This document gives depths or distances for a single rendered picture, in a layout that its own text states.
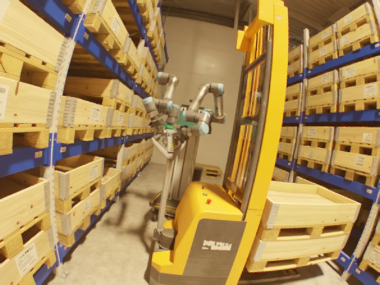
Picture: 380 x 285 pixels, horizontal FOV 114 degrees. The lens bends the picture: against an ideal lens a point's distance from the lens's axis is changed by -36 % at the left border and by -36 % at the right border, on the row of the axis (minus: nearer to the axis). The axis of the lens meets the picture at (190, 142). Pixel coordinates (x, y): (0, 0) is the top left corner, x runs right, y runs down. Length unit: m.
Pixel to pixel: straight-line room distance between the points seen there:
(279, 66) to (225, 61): 6.36
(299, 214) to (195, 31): 7.57
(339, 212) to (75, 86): 3.22
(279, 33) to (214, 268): 1.96
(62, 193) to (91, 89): 1.33
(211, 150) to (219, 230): 6.00
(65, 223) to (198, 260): 1.11
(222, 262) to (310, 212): 0.84
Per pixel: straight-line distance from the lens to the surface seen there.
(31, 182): 1.45
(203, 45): 7.95
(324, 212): 1.89
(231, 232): 1.47
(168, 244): 1.85
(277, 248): 1.75
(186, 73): 7.44
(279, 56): 1.58
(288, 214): 1.61
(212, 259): 1.59
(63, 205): 1.62
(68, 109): 1.47
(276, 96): 1.46
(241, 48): 2.21
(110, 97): 2.28
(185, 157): 2.83
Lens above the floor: 1.41
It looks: 3 degrees down
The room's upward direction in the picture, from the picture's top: 10 degrees clockwise
